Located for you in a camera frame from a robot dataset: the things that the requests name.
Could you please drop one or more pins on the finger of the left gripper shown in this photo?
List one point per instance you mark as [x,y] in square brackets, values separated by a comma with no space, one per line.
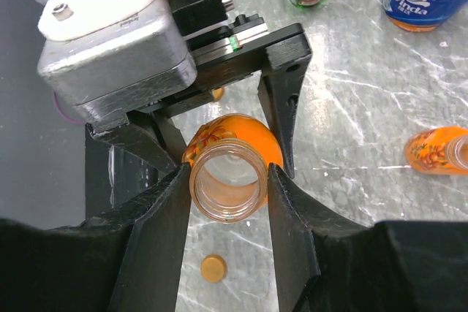
[148,136]
[279,92]

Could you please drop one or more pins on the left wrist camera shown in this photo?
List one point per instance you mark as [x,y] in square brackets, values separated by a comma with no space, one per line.
[109,57]

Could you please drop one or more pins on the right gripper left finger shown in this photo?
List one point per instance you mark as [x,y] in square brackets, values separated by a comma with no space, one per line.
[149,276]

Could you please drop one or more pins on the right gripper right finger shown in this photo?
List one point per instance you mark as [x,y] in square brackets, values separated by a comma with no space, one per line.
[294,254]

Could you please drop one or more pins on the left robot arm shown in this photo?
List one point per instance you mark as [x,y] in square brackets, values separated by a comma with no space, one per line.
[128,66]

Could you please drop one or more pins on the orange juice bottle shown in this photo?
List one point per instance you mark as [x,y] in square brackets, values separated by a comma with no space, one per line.
[441,151]
[229,158]

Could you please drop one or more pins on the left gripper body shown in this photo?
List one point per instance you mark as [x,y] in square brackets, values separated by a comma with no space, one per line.
[225,53]

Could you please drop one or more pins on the gold bottle cap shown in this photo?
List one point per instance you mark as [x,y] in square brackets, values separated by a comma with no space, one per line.
[218,94]
[213,268]

